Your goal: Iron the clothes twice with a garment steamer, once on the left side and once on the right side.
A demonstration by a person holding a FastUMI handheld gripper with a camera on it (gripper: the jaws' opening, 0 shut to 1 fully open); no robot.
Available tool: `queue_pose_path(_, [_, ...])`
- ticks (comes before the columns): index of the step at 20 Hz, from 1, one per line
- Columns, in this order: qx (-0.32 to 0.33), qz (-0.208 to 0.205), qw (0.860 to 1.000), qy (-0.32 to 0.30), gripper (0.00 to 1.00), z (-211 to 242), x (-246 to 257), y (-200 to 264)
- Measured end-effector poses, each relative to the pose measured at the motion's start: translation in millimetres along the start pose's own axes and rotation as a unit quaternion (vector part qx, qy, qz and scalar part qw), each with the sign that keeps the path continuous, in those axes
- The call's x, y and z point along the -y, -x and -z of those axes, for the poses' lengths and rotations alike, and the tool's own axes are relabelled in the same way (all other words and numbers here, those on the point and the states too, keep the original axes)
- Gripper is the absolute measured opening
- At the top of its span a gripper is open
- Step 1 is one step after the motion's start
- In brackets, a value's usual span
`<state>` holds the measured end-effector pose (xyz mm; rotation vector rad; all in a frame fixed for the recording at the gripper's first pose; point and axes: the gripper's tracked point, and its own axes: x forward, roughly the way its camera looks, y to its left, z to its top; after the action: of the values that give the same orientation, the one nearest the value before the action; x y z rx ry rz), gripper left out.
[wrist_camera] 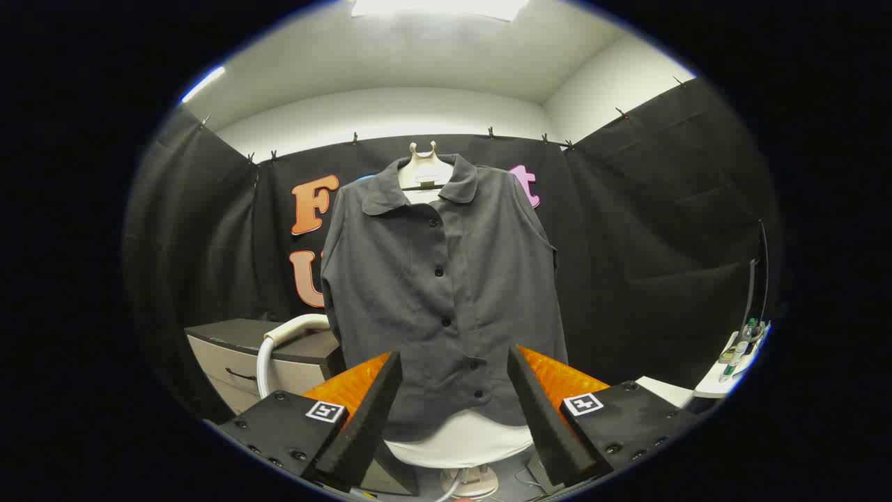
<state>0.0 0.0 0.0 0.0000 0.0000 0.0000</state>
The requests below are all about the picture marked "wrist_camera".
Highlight narrow ceiling light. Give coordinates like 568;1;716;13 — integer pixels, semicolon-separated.
181;66;226;103

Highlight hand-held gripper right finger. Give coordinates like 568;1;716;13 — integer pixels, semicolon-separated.
507;344;698;488

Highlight black curved pole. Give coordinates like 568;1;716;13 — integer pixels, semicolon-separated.
742;220;770;328

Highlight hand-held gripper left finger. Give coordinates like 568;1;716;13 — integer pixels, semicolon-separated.
217;351;404;490

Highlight white steamer hose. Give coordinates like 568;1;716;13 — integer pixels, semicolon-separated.
256;336;275;400

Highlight grey button-up shirt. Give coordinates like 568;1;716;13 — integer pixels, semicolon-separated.
321;154;569;443

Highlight grey drawer cabinet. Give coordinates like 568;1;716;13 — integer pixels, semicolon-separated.
185;318;346;416

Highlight white side table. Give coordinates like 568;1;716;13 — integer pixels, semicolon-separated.
636;376;696;409

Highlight white garment steamer head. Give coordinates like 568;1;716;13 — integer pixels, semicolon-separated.
263;313;332;347

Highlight black backdrop cloth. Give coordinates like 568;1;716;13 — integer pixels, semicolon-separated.
124;77;783;419

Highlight white stand base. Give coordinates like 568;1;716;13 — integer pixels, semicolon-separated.
439;466;500;499

